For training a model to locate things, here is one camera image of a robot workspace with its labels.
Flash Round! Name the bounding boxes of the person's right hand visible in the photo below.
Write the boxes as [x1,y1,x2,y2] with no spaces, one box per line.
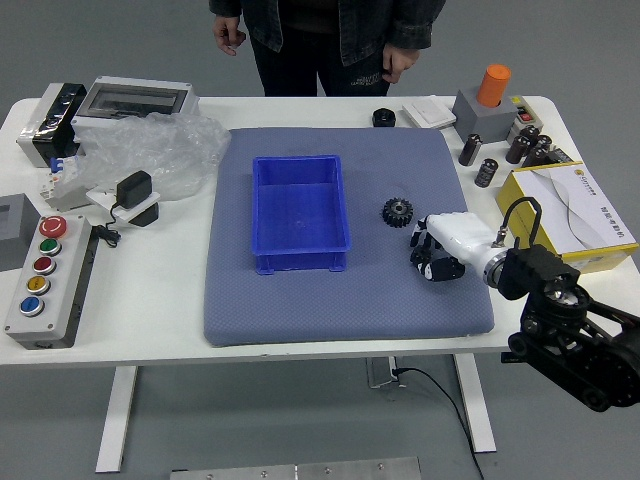
[212,14,247,56]

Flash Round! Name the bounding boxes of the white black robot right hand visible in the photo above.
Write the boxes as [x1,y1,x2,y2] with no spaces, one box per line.
[409,211,499,284]

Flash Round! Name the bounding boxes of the person's left hand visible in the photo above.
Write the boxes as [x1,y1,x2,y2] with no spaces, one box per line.
[382,43,419,85]

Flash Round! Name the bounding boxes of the big black gear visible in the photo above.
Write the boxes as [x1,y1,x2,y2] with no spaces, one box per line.
[382,197,416,229]

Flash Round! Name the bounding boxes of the grey distribution box clear cover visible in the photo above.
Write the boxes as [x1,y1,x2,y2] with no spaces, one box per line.
[72,75,201,124]

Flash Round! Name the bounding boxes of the grey under-table power box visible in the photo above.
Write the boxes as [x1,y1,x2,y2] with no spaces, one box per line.
[366,356,405,390]

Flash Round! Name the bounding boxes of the blue plastic box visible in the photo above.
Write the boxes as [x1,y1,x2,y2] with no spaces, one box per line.
[251,154,352,276]

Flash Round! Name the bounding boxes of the grey square box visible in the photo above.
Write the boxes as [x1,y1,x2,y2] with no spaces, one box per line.
[0,193,41,274]

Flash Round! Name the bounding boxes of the grey push button control box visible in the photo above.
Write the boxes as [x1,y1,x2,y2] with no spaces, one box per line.
[2,215,99,350]

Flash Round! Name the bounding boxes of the person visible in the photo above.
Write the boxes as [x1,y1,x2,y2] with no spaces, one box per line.
[208,0,448,98]

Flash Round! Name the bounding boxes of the orange cylinder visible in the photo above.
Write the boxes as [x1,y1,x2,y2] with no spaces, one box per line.
[475,63,512,107]

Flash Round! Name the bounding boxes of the grey block holder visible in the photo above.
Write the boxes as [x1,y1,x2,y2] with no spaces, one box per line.
[453,87,519,144]

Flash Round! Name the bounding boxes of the clear plastic bag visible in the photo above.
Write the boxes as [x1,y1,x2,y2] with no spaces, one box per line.
[74,112,232,202]

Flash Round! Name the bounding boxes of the blue-grey padded mat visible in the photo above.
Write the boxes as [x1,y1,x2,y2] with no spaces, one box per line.
[202,127,496,349]

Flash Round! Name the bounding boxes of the yellow and white carton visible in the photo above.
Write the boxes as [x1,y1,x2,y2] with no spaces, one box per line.
[496,160,640,275]

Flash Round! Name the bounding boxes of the white table leg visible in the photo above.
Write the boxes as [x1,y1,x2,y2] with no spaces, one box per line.
[452,353,498,454]
[94,366,139,474]

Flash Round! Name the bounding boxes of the black power adapter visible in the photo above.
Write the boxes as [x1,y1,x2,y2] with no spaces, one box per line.
[115,170,154,209]

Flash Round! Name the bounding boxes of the white and black socket block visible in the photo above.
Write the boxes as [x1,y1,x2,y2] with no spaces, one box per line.
[85,185,161,229]

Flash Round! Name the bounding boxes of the white circuit breaker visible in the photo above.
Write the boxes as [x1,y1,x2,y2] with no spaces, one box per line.
[38,154,94,214]

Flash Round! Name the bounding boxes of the silver metal plate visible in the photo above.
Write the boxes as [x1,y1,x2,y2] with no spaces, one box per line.
[169,455,422,480]

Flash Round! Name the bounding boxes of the white wall switch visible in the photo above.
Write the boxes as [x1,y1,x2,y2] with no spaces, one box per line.
[402,97,457,129]

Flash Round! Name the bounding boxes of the white switch with red button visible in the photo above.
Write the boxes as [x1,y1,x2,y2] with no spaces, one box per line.
[507,95,544,141]

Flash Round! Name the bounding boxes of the black power cable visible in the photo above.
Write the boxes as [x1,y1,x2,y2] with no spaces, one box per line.
[392,367,486,480]

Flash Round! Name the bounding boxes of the black and grey switch box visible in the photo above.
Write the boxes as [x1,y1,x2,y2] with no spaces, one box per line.
[15,82,89,169]

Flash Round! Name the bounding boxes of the black adapter cord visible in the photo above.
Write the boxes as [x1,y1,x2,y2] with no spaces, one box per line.
[92,202,124,249]

